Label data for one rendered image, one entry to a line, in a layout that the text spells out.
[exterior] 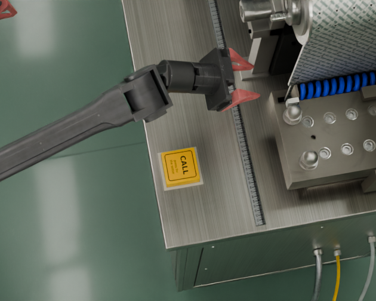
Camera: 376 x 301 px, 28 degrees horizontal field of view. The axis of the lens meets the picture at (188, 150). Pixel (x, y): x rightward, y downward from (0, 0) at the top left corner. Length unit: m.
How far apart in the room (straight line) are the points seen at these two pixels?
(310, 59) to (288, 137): 0.16
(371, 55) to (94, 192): 1.28
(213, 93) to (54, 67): 1.33
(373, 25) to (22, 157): 0.63
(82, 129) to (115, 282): 1.21
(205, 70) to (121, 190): 1.18
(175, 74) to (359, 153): 0.40
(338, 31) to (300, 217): 0.42
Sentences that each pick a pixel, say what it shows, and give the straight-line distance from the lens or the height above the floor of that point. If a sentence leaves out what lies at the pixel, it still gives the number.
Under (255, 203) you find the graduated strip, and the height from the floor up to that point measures 0.90.
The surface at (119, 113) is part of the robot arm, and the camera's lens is 1.27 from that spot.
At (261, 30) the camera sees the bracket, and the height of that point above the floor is 1.14.
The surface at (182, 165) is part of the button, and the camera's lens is 1.53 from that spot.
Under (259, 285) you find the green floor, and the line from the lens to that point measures 2.43.
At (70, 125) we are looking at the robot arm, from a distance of 1.27.
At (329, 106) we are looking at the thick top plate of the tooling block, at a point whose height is 1.03.
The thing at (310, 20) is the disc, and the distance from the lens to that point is 1.26.
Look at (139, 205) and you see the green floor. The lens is 2.46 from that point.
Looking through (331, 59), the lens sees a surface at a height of 1.12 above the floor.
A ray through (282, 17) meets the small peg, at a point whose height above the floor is 1.24.
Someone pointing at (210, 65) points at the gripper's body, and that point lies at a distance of 1.37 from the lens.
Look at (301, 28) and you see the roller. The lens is 1.30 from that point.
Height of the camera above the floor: 2.40
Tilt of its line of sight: 73 degrees down
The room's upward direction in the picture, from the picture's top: 4 degrees clockwise
